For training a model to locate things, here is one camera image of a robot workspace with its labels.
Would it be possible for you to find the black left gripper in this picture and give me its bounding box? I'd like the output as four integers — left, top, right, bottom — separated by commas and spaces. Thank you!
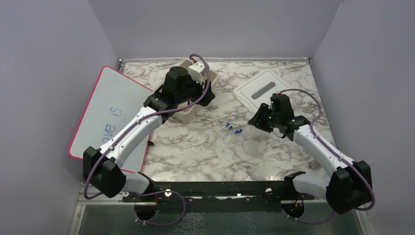
176, 71, 215, 106

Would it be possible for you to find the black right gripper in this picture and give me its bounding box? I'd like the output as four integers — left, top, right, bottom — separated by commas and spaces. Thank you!
248, 103, 281, 133

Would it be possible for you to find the blue-capped test tube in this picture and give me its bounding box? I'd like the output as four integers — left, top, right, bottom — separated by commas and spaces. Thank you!
218, 122, 233, 137
228, 129, 243, 144

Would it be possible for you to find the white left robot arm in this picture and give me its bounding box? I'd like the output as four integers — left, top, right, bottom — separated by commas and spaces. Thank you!
83, 63, 215, 201

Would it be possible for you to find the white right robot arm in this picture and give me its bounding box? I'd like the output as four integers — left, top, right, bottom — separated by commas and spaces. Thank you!
248, 94, 375, 214

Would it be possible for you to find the beige plastic bin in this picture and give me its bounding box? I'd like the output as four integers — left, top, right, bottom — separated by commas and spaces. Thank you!
154, 58, 219, 124

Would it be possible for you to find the white bin lid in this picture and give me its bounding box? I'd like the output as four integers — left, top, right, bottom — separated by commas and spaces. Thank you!
232, 69, 289, 115

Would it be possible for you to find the pink-capped small bottle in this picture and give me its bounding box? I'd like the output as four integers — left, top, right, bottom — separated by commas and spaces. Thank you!
309, 160, 322, 170

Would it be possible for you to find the pink-framed whiteboard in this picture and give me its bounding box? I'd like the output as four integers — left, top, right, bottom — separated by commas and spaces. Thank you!
68, 66, 152, 159

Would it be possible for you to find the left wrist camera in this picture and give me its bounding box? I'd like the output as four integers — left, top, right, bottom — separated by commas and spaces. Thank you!
187, 62, 206, 84

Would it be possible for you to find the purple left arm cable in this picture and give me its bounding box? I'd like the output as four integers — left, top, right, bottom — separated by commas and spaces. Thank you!
83, 53, 211, 227

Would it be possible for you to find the black table edge rail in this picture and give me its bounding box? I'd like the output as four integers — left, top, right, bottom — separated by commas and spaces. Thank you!
115, 181, 314, 213

